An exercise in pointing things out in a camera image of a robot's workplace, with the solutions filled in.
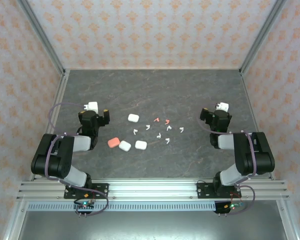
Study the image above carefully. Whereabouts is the aluminium frame post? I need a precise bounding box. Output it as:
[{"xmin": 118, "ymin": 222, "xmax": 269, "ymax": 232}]
[
  {"xmin": 16, "ymin": 0, "xmax": 67, "ymax": 76},
  {"xmin": 239, "ymin": 0, "xmax": 290, "ymax": 76}
]

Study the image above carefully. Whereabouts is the aluminium mounting rail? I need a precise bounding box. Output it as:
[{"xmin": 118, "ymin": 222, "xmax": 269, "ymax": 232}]
[{"xmin": 16, "ymin": 177, "xmax": 290, "ymax": 202}]

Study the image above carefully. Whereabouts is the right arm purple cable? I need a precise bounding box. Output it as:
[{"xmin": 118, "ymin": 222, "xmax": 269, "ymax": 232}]
[{"xmin": 196, "ymin": 102, "xmax": 256, "ymax": 216}]

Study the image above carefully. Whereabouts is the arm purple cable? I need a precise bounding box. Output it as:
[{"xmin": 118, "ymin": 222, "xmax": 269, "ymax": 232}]
[
  {"xmin": 43, "ymin": 101, "xmax": 110, "ymax": 217},
  {"xmin": 196, "ymin": 102, "xmax": 256, "ymax": 216}
]

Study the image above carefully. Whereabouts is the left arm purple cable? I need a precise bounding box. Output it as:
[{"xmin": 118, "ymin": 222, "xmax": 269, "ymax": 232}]
[{"xmin": 43, "ymin": 101, "xmax": 110, "ymax": 217}]

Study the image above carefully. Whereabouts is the white slotted cable duct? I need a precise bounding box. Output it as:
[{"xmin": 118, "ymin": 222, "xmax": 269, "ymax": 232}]
[{"xmin": 26, "ymin": 202, "xmax": 218, "ymax": 212}]

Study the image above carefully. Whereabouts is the aluminium frame bar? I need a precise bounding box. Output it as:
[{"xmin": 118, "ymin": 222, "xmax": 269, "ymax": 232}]
[
  {"xmin": 2, "ymin": 199, "xmax": 30, "ymax": 240},
  {"xmin": 275, "ymin": 199, "xmax": 300, "ymax": 240}
]

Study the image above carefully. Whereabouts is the grey metal panel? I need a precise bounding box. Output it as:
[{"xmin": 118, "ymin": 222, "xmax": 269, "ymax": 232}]
[{"xmin": 16, "ymin": 209, "xmax": 291, "ymax": 240}]

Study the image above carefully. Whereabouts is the aluminium table side rail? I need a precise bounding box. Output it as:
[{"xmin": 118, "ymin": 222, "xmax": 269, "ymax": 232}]
[
  {"xmin": 28, "ymin": 69, "xmax": 71, "ymax": 181},
  {"xmin": 239, "ymin": 69, "xmax": 276, "ymax": 181}
]

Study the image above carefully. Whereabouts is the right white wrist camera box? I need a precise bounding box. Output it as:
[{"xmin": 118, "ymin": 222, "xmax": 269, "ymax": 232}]
[{"xmin": 214, "ymin": 101, "xmax": 230, "ymax": 112}]

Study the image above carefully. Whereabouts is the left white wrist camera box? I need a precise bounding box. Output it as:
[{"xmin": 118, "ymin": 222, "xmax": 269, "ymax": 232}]
[{"xmin": 83, "ymin": 100, "xmax": 100, "ymax": 113}]

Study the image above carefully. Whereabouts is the pink earbud charging case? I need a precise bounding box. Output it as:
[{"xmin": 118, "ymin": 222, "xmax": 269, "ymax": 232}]
[{"xmin": 107, "ymin": 137, "xmax": 121, "ymax": 149}]

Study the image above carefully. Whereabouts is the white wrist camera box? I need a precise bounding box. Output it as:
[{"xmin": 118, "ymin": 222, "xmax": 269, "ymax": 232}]
[
  {"xmin": 214, "ymin": 101, "xmax": 230, "ymax": 112},
  {"xmin": 83, "ymin": 100, "xmax": 100, "ymax": 113}
]

